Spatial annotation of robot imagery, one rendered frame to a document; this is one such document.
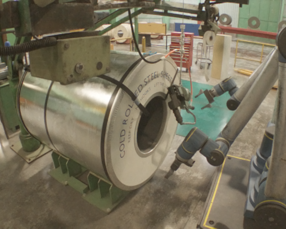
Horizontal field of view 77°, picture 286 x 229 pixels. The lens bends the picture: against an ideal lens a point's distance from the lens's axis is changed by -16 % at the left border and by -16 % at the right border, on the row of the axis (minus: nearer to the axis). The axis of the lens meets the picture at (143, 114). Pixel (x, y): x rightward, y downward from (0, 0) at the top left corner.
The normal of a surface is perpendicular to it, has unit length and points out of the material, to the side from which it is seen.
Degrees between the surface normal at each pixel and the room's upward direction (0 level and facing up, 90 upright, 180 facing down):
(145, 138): 22
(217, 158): 90
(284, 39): 89
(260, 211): 88
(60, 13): 90
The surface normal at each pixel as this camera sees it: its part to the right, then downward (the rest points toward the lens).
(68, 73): 0.84, 0.23
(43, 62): -0.55, 0.33
